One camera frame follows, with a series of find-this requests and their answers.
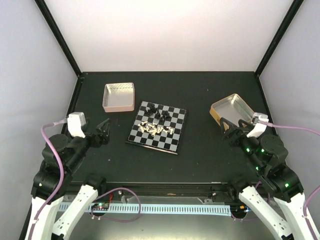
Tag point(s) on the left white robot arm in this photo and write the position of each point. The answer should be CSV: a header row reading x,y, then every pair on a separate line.
x,y
61,158

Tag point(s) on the small circuit board left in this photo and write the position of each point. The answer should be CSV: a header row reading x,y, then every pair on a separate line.
x,y
100,207

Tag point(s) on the pink square tin box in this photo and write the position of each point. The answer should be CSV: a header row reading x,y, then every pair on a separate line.
x,y
119,97

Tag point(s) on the black and silver chessboard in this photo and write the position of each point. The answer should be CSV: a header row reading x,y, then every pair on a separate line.
x,y
161,142

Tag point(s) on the pale blue cable duct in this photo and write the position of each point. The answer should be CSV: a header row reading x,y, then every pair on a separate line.
x,y
167,209

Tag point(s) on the black frame post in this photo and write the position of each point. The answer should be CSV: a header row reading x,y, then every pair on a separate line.
x,y
47,15
283,27

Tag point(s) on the pile of black chess pieces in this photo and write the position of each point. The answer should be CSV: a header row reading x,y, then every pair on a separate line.
x,y
152,110

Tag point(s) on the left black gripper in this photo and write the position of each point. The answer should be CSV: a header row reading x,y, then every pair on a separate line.
x,y
97,141

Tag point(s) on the black mounting rail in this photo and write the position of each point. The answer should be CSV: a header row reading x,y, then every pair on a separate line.
x,y
215,190

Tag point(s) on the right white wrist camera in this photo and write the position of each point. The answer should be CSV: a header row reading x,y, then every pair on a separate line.
x,y
259,121

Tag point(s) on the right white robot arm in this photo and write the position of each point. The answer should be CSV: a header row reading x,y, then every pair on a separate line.
x,y
267,155

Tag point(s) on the gold rectangular tin lid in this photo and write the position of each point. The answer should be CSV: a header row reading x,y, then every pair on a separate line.
x,y
232,108

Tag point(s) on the black frame post right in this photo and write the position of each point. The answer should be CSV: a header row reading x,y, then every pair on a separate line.
x,y
283,27

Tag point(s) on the black frame post left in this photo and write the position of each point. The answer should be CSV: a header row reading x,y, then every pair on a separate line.
x,y
47,15

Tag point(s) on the pile of white chess pieces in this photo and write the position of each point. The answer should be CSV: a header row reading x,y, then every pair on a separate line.
x,y
153,128

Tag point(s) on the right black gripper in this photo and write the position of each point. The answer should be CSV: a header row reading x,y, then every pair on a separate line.
x,y
232,130

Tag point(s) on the small circuit board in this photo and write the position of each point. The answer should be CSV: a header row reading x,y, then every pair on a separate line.
x,y
242,208
100,207

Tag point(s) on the small circuit board right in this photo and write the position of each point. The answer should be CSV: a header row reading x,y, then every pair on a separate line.
x,y
242,208

